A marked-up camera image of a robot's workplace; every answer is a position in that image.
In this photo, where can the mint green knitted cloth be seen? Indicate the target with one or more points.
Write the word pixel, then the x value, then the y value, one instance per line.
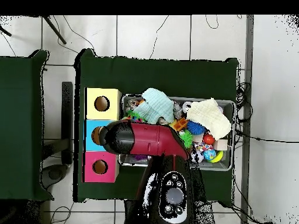
pixel 156 105

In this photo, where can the black upright panel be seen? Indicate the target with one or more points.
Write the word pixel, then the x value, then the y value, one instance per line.
pixel 67 109

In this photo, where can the black and white soccer ball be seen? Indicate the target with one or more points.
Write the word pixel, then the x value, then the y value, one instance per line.
pixel 198 156

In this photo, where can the dark green side cloth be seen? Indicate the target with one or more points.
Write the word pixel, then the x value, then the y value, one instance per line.
pixel 21 116

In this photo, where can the dark green table cloth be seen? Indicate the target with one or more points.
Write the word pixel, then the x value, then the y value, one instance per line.
pixel 163 74

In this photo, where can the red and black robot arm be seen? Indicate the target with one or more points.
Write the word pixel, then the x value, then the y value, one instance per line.
pixel 149 140

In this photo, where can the orange plastic toy crate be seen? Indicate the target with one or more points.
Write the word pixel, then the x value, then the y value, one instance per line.
pixel 181 124

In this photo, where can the small green puffer toy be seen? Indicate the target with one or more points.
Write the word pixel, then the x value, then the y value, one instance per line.
pixel 132 114

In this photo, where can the grey stand foot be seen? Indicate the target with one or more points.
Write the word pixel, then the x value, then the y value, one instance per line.
pixel 55 175

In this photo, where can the small orange basketball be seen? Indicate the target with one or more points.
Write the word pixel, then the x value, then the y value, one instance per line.
pixel 141 102

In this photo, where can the large green puffer toy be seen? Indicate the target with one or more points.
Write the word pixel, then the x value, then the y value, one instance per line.
pixel 186 138

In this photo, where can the black tripod leg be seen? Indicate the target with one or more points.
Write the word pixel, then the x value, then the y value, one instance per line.
pixel 55 30

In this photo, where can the cream knitted cloth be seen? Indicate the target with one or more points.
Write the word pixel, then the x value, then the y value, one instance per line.
pixel 210 119

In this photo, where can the globe print ball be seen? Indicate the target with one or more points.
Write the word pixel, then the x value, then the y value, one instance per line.
pixel 209 154

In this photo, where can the wooden box with three holes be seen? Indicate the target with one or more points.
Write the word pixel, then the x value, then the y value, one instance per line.
pixel 102 109

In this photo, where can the silver drink can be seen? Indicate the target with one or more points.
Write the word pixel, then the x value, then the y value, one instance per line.
pixel 162 121

